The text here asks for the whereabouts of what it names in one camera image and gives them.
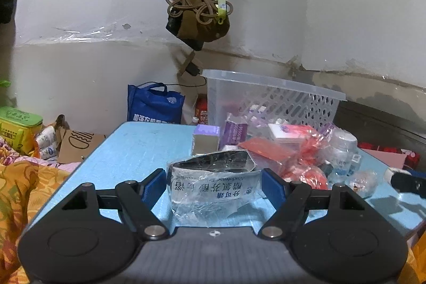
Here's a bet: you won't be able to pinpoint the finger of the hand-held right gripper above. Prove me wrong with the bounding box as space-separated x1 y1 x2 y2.
384 167 426 200

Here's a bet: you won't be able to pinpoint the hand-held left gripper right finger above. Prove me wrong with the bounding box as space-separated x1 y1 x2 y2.
260 167 370 240

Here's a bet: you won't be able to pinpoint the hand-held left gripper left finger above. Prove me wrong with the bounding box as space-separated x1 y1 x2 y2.
58 168 167 240

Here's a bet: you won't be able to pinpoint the white and red packet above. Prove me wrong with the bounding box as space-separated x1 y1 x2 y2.
267 123 318 152

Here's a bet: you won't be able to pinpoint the silver foil blister pack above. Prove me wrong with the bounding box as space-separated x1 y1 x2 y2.
166 152 264 227

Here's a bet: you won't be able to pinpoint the purple medicine box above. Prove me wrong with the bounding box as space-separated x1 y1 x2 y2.
219 119 249 152

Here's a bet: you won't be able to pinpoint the small purple box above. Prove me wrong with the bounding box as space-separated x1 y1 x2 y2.
192 124 221 157

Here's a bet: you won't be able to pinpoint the white bottle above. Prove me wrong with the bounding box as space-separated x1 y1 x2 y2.
326 128 363 179

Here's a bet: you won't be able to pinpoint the clear plastic basket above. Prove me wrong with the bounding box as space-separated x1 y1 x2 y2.
202 69 347 139

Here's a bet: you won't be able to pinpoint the pink mat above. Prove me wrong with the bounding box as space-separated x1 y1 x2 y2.
360 147 414 172

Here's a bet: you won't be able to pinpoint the red printed cloth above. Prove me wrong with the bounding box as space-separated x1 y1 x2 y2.
357 142 421 169

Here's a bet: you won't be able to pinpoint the small clear plastic bag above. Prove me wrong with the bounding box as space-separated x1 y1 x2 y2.
345 169 379 199

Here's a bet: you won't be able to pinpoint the blue tote bag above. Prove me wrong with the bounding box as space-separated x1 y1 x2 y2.
127 82 186 125

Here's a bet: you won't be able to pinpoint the brown cardboard box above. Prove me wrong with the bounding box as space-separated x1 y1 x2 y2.
54 114 107 165

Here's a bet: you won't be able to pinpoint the red can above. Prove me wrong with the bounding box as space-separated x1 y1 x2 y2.
194 97 209 125

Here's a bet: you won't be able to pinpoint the white small bottles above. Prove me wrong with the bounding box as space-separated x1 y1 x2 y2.
34 125 60 160

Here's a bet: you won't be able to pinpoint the orange printed blanket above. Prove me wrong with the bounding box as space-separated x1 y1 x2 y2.
0 137 83 284

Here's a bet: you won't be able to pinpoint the black charger plug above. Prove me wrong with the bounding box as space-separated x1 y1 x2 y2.
184 60 202 77

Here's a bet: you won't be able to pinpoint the green box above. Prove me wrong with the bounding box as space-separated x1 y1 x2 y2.
0 106 44 152

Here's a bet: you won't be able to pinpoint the brown hanging pouch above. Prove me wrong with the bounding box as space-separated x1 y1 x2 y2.
166 9 231 51

